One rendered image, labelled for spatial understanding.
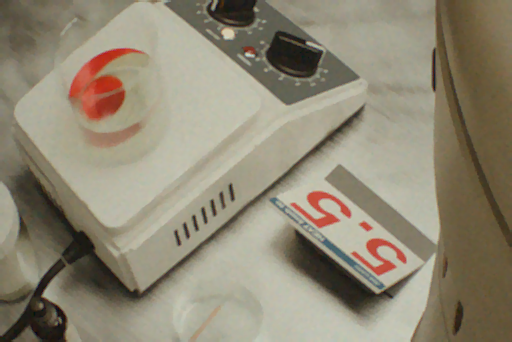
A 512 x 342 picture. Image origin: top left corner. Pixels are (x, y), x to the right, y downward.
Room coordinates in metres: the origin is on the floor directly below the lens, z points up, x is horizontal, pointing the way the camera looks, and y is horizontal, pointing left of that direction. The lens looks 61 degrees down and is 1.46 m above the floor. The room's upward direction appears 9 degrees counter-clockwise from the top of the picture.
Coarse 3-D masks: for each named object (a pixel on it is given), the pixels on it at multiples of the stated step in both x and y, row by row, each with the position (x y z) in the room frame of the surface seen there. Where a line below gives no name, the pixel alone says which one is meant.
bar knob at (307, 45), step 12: (276, 36) 0.44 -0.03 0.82; (288, 36) 0.44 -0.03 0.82; (276, 48) 0.44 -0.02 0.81; (288, 48) 0.44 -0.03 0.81; (300, 48) 0.44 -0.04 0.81; (312, 48) 0.43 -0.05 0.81; (324, 48) 0.44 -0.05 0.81; (276, 60) 0.43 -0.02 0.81; (288, 60) 0.43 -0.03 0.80; (300, 60) 0.43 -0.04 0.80; (312, 60) 0.43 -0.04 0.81; (288, 72) 0.42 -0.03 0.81; (300, 72) 0.42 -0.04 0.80; (312, 72) 0.42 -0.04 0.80
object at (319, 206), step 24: (312, 192) 0.36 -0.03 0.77; (312, 216) 0.34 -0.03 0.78; (336, 216) 0.34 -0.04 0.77; (360, 216) 0.35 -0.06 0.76; (336, 240) 0.32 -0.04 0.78; (360, 240) 0.32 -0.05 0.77; (384, 240) 0.32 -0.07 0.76; (360, 264) 0.30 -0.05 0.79; (384, 264) 0.30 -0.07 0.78; (408, 264) 0.30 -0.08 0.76
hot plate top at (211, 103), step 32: (160, 32) 0.45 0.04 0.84; (192, 64) 0.42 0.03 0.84; (224, 64) 0.42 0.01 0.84; (32, 96) 0.42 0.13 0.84; (192, 96) 0.40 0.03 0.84; (224, 96) 0.39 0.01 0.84; (256, 96) 0.39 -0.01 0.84; (32, 128) 0.40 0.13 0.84; (64, 128) 0.39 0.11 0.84; (192, 128) 0.38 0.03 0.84; (224, 128) 0.37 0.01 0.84; (64, 160) 0.37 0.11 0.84; (96, 160) 0.37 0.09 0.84; (160, 160) 0.36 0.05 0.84; (192, 160) 0.36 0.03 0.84; (96, 192) 0.35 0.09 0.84; (128, 192) 0.34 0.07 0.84; (160, 192) 0.34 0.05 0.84; (128, 224) 0.32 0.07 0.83
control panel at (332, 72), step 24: (192, 0) 0.49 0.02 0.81; (264, 0) 0.50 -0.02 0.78; (192, 24) 0.47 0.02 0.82; (216, 24) 0.47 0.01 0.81; (264, 24) 0.47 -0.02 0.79; (288, 24) 0.48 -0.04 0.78; (240, 48) 0.44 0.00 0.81; (264, 48) 0.45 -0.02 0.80; (264, 72) 0.42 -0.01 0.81; (336, 72) 0.43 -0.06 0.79; (288, 96) 0.40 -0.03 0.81; (312, 96) 0.40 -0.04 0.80
